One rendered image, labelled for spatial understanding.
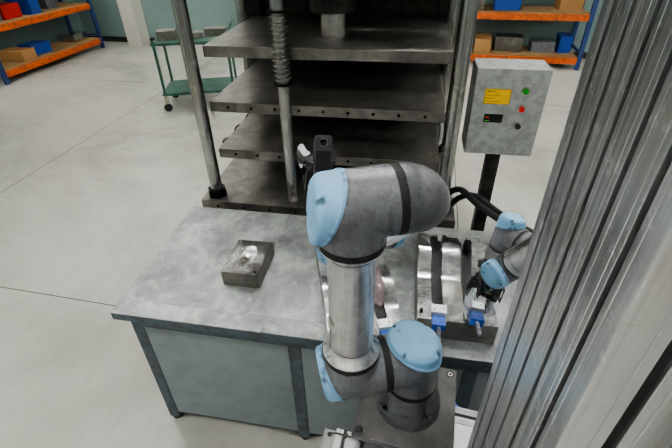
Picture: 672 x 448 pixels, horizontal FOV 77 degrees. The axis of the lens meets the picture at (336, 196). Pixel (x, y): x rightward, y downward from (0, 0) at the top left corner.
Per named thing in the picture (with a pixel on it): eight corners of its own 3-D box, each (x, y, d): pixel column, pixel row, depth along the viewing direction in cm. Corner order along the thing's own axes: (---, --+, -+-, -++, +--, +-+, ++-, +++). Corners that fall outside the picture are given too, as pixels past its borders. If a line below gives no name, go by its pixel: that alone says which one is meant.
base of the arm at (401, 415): (437, 440, 93) (442, 415, 87) (369, 422, 96) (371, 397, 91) (441, 379, 105) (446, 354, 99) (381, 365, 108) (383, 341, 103)
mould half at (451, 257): (493, 345, 141) (501, 317, 133) (414, 335, 145) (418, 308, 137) (477, 248, 182) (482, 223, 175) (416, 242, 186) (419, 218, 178)
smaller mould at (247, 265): (259, 288, 164) (257, 275, 160) (223, 284, 167) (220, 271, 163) (274, 254, 181) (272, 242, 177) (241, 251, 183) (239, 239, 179)
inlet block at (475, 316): (485, 343, 129) (490, 330, 127) (469, 339, 129) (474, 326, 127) (478, 315, 141) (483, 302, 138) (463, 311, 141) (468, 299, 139)
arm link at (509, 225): (518, 226, 114) (493, 211, 120) (505, 259, 119) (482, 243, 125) (536, 222, 118) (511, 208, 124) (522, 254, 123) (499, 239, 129)
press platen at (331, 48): (452, 64, 175) (453, 52, 172) (203, 57, 191) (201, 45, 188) (444, 28, 232) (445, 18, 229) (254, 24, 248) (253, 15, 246)
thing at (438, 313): (446, 348, 133) (448, 337, 130) (430, 346, 133) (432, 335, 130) (444, 316, 143) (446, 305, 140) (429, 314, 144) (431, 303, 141)
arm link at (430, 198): (470, 144, 65) (393, 213, 112) (401, 151, 63) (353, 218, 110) (487, 218, 62) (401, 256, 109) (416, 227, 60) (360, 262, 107)
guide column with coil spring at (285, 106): (301, 251, 236) (280, -3, 164) (291, 250, 236) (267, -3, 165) (303, 245, 240) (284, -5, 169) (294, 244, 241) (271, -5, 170)
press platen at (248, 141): (438, 172, 200) (439, 162, 197) (219, 157, 216) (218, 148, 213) (434, 112, 260) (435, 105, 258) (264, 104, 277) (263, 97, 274)
